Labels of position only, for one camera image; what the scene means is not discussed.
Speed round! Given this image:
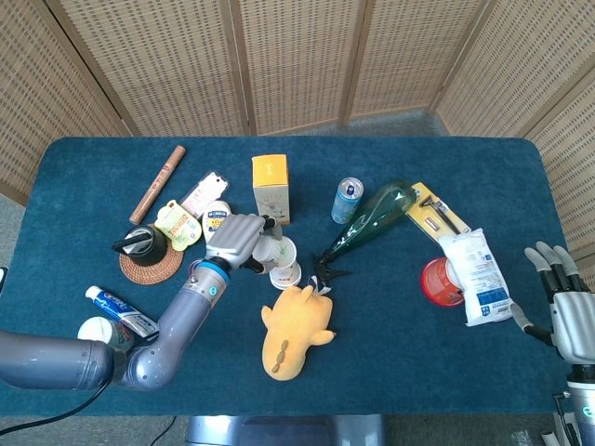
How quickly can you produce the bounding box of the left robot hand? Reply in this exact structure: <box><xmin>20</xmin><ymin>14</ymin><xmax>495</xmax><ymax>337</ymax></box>
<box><xmin>204</xmin><ymin>213</ymin><xmax>284</xmax><ymax>275</ymax></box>

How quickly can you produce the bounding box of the blue white toothpaste tube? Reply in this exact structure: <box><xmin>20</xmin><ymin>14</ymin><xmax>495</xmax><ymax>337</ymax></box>
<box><xmin>85</xmin><ymin>285</ymin><xmax>161</xmax><ymax>338</ymax></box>

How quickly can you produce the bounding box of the razor on yellow card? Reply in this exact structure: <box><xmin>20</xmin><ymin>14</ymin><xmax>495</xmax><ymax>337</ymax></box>
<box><xmin>408</xmin><ymin>181</ymin><xmax>471</xmax><ymax>243</ymax></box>

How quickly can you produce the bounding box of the white cup green flower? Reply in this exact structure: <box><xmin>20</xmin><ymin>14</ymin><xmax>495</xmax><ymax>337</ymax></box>
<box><xmin>269</xmin><ymin>260</ymin><xmax>302</xmax><ymax>284</ymax></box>
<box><xmin>253</xmin><ymin>231</ymin><xmax>298</xmax><ymax>273</ymax></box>

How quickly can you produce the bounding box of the white plastic package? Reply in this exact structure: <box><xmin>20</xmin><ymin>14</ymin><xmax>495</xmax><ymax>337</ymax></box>
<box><xmin>438</xmin><ymin>228</ymin><xmax>521</xmax><ymax>328</ymax></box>

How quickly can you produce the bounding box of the white phone case package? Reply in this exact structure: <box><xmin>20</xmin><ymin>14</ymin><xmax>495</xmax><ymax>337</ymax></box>
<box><xmin>179</xmin><ymin>170</ymin><xmax>231</xmax><ymax>219</ymax></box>

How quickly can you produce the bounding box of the woven folding screen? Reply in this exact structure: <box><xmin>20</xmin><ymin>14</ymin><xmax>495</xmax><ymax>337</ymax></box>
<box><xmin>0</xmin><ymin>0</ymin><xmax>595</xmax><ymax>261</ymax></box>

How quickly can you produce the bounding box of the green spray bottle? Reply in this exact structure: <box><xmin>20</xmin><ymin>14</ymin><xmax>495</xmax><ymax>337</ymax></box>
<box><xmin>311</xmin><ymin>179</ymin><xmax>418</xmax><ymax>282</ymax></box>

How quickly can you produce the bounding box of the reed diffuser box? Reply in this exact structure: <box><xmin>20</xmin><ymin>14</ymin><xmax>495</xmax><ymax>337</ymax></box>
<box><xmin>251</xmin><ymin>154</ymin><xmax>293</xmax><ymax>228</ymax></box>

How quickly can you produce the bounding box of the white lidded jar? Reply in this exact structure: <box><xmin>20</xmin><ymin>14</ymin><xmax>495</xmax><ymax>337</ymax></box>
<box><xmin>77</xmin><ymin>316</ymin><xmax>136</xmax><ymax>354</ymax></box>

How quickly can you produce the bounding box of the blue tablecloth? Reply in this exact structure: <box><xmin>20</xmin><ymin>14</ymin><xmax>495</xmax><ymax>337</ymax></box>
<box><xmin>0</xmin><ymin>135</ymin><xmax>577</xmax><ymax>417</ymax></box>

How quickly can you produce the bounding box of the woven rattan coaster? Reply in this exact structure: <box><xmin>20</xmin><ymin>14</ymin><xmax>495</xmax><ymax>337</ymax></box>
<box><xmin>119</xmin><ymin>244</ymin><xmax>186</xmax><ymax>283</ymax></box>

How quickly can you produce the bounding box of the mayonnaise squeeze bottle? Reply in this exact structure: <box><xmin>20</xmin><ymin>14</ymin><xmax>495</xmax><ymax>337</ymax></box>
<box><xmin>200</xmin><ymin>200</ymin><xmax>233</xmax><ymax>247</ymax></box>

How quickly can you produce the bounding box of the red plastic container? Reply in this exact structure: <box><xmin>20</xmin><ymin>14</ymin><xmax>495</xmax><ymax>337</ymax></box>
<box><xmin>421</xmin><ymin>257</ymin><xmax>466</xmax><ymax>308</ymax></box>

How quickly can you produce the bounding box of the brown paper roll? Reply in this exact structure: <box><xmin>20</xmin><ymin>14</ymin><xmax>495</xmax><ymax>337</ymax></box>
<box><xmin>128</xmin><ymin>144</ymin><xmax>187</xmax><ymax>225</ymax></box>

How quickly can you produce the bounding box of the silver pouch in teapot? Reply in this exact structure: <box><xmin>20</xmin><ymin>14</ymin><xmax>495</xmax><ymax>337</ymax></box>
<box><xmin>121</xmin><ymin>230</ymin><xmax>150</xmax><ymax>256</ymax></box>

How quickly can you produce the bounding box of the yellow plush dinosaur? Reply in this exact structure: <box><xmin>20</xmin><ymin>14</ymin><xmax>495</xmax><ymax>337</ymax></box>
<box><xmin>260</xmin><ymin>283</ymin><xmax>336</xmax><ymax>382</ymax></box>

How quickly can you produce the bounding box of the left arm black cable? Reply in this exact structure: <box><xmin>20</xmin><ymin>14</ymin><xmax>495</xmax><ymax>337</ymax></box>
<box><xmin>0</xmin><ymin>383</ymin><xmax>111</xmax><ymax>445</ymax></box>

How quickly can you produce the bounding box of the blue drink can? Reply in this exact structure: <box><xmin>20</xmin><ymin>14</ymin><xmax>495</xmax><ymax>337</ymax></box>
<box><xmin>330</xmin><ymin>177</ymin><xmax>364</xmax><ymax>225</ymax></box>

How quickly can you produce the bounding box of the green yellow snack packet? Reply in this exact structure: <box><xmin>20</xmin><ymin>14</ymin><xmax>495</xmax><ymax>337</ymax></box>
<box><xmin>153</xmin><ymin>199</ymin><xmax>203</xmax><ymax>250</ymax></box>

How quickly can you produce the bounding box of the black teapot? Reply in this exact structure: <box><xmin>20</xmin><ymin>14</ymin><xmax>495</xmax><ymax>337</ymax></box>
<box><xmin>111</xmin><ymin>223</ymin><xmax>168</xmax><ymax>267</ymax></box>

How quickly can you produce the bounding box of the black floor cable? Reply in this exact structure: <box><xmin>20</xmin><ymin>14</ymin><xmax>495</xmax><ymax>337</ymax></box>
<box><xmin>148</xmin><ymin>415</ymin><xmax>178</xmax><ymax>446</ymax></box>

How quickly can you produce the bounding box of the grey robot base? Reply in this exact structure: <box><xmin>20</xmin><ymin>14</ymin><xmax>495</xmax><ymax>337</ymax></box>
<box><xmin>185</xmin><ymin>414</ymin><xmax>387</xmax><ymax>446</ymax></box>

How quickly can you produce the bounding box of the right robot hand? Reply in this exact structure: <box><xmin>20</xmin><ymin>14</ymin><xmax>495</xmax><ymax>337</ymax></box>
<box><xmin>510</xmin><ymin>240</ymin><xmax>595</xmax><ymax>366</ymax></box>

